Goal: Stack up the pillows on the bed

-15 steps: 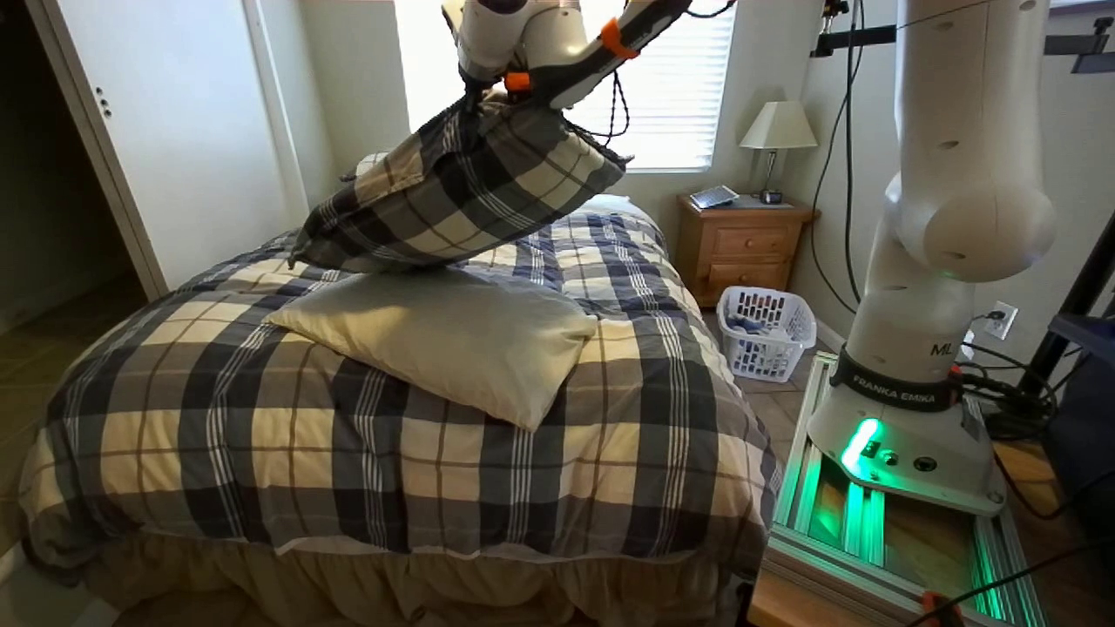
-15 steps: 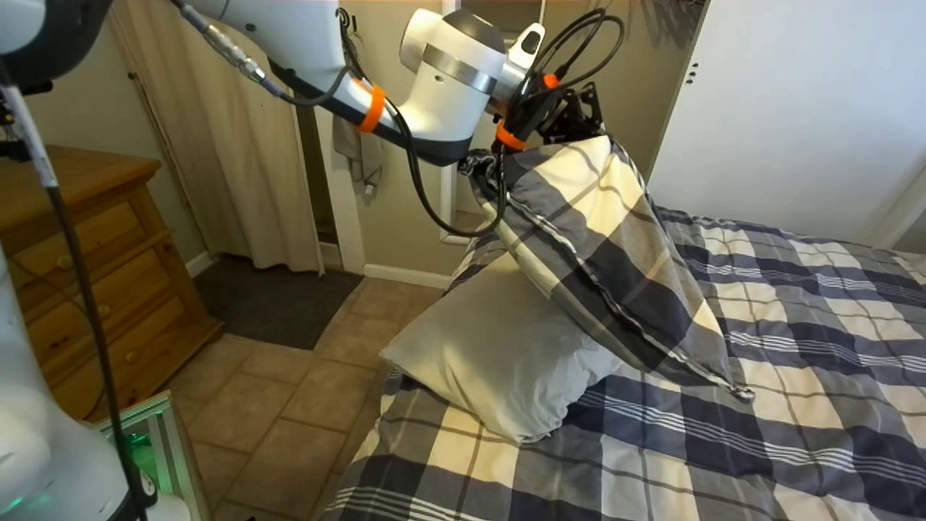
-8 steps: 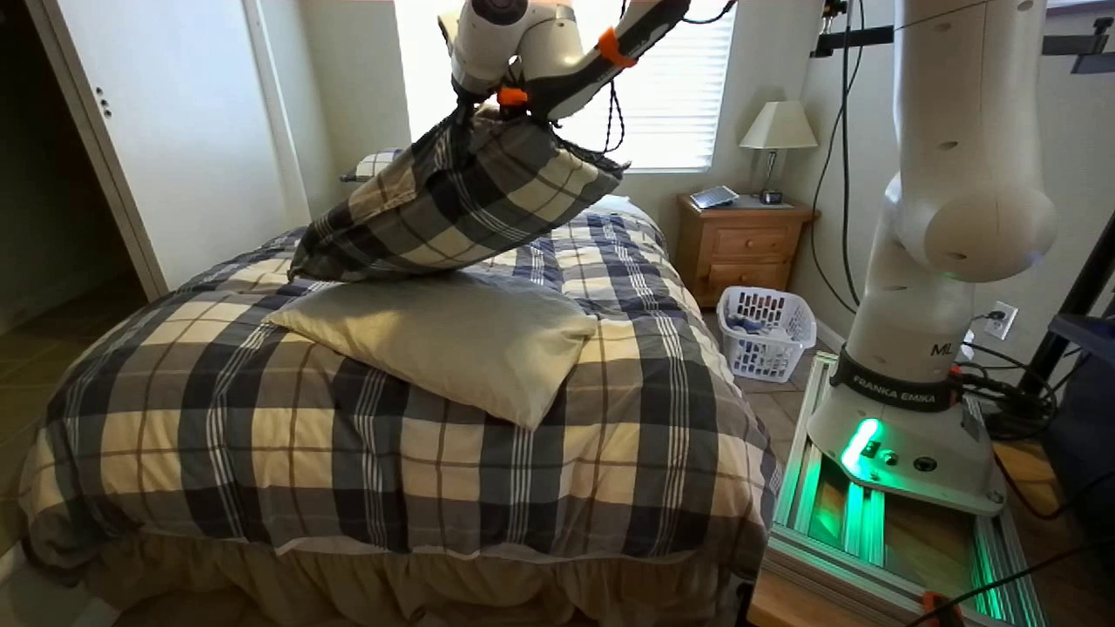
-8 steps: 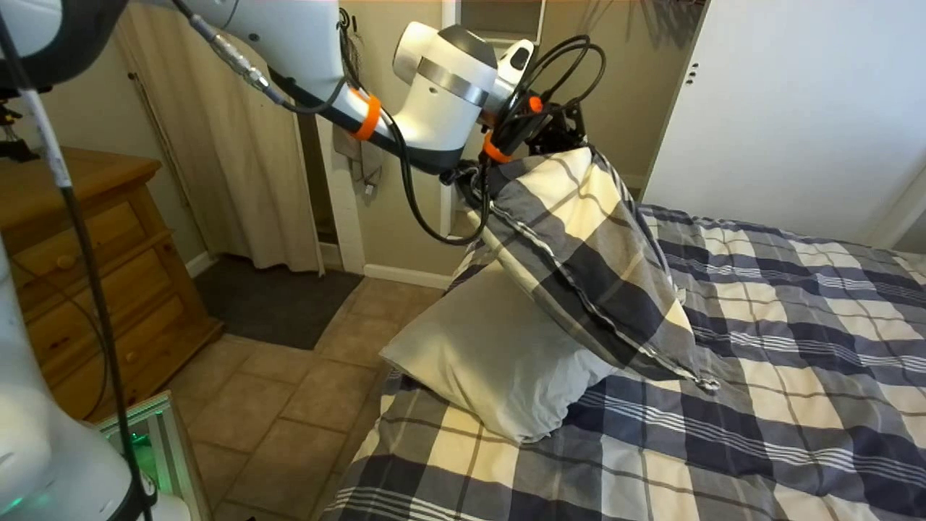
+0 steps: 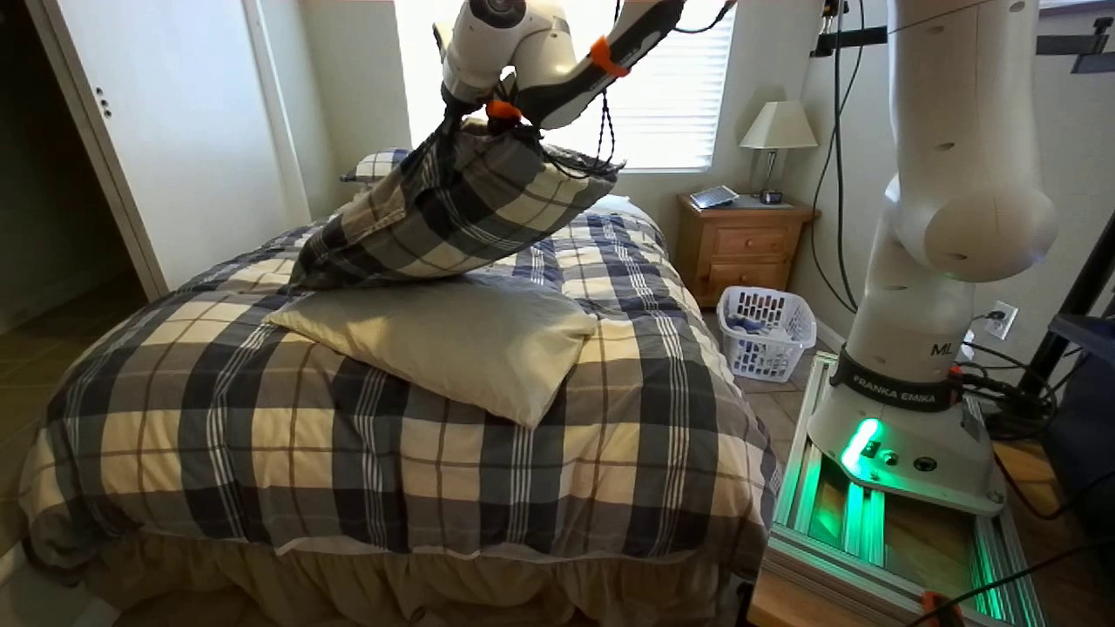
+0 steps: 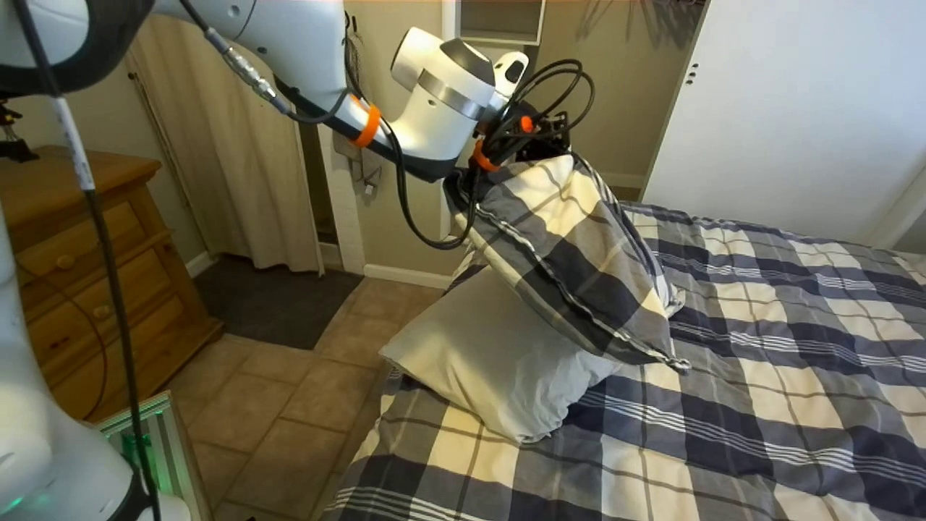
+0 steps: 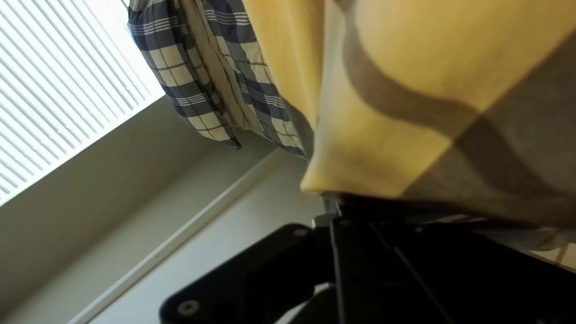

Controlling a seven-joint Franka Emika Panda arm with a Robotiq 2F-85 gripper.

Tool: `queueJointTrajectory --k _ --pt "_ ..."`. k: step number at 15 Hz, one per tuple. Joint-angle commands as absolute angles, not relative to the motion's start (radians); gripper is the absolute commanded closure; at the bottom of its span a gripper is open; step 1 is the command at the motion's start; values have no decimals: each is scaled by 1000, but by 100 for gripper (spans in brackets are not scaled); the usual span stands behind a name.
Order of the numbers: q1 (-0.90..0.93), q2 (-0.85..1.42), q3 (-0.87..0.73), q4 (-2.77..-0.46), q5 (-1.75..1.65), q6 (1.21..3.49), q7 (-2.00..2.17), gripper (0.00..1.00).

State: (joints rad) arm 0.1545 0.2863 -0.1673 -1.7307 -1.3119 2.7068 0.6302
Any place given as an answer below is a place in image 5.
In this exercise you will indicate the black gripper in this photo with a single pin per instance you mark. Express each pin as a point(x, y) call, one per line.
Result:
point(489, 120)

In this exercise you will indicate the plaid pillow with ruffled edge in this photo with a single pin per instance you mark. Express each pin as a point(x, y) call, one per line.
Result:
point(463, 212)

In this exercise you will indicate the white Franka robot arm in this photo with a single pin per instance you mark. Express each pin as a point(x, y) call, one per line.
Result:
point(963, 126)

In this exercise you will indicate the plaid covered bed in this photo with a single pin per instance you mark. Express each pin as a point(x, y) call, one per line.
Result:
point(348, 464)

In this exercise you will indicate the beige bed skirt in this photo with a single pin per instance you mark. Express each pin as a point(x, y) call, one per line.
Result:
point(404, 588)

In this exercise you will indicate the small plaid pillow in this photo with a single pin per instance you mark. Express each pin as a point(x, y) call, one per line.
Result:
point(376, 165)

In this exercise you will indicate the white window blinds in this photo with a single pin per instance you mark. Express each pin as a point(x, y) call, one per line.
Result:
point(672, 105)

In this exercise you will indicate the cream plain pillow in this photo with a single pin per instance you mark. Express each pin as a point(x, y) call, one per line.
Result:
point(455, 343)

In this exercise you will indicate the book on nightstand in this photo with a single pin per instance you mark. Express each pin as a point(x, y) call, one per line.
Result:
point(714, 200)

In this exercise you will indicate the wooden nightstand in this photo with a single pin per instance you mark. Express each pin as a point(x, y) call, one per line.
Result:
point(742, 248)

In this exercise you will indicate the table lamp with cream shade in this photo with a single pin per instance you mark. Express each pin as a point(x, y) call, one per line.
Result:
point(779, 126)

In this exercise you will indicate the white door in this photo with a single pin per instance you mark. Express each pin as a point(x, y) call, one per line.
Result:
point(186, 126)

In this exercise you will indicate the white plastic laundry basket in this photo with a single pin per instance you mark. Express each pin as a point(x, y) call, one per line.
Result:
point(766, 331)

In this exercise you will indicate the black metal stand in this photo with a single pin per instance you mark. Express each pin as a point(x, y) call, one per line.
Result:
point(1075, 315)

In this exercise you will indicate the white wall power outlet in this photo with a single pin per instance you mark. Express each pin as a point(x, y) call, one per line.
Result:
point(1003, 323)

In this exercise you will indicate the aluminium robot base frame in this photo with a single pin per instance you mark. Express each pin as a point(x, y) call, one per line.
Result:
point(892, 533)

